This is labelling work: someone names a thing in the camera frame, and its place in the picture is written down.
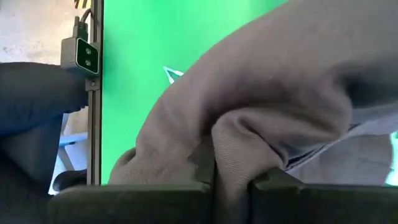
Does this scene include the black aluminium table frame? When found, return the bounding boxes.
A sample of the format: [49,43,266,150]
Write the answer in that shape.
[86,0,104,187]

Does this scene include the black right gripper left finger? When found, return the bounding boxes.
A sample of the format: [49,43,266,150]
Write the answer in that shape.
[189,136,216,187]

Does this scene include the teal shorts with white lining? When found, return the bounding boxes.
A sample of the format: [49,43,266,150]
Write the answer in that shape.
[163,65,398,187]

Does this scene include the black camera cable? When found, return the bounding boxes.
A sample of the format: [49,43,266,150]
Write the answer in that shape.
[73,7,94,39]

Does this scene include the small grey depth camera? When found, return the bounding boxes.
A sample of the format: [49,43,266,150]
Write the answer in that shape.
[60,36,101,77]

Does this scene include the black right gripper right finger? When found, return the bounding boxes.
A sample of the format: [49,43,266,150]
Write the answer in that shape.
[248,167,307,188]

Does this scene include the black garment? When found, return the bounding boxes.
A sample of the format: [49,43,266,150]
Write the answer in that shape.
[108,0,398,224]

